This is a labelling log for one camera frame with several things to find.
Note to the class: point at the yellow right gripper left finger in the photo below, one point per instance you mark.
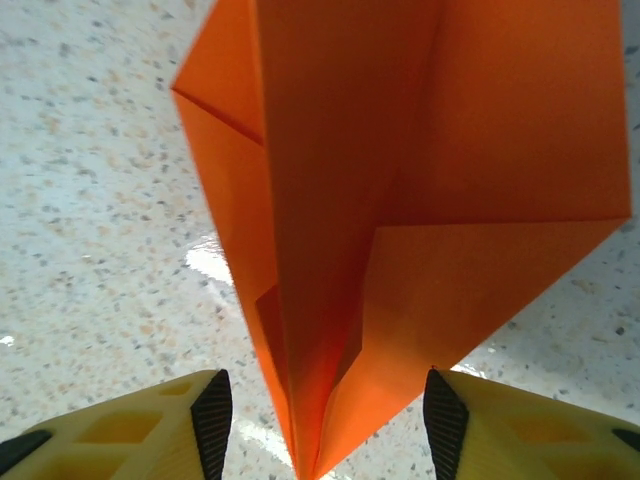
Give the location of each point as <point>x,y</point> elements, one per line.
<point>150,440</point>

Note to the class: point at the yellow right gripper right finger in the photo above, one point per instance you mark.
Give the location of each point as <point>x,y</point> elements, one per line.
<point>525,440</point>

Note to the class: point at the orange paper sheet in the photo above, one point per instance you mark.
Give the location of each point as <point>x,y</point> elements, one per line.
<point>350,175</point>

